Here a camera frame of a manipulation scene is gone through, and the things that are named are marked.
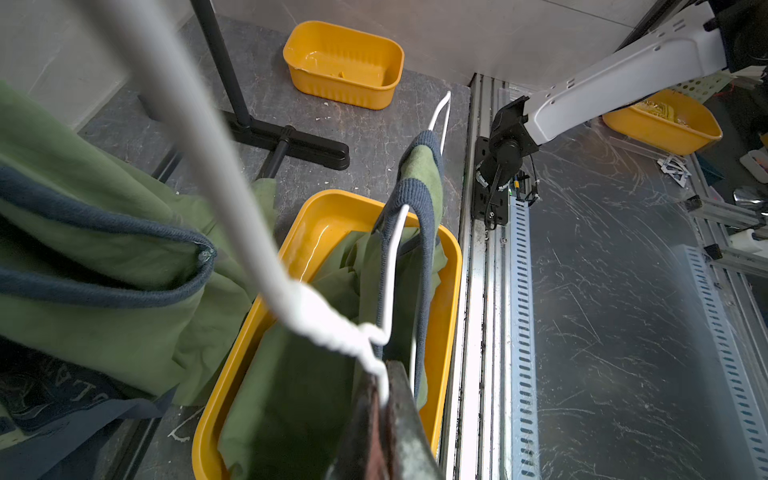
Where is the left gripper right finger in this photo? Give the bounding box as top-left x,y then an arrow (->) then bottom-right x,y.
384,361 -> 445,480

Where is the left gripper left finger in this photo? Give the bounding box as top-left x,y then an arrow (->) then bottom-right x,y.
325,375 -> 390,479

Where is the green tank top printed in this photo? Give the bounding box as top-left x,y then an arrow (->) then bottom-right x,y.
218,130 -> 447,479

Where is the white wire hanger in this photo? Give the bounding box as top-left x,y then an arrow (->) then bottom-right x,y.
75,1 -> 444,407

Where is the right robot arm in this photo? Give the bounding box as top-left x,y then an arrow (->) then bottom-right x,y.
472,1 -> 767,229

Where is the navy blue tank top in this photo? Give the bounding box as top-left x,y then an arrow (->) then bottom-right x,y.
1,338 -> 175,479

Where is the green tank top middle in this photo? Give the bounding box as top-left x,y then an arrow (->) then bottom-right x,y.
1,86 -> 257,405

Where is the large yellow tray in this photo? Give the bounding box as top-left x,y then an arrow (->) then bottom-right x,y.
192,189 -> 462,479

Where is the black clothes rack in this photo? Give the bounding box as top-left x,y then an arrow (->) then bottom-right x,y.
107,0 -> 351,480

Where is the small yellow bin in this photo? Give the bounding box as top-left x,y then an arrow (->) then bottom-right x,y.
283,21 -> 405,110

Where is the yellow bin outside cell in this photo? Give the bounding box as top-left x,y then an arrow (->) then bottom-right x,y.
602,89 -> 723,156

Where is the metal base rail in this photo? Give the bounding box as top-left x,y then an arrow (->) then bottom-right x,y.
438,74 -> 540,479

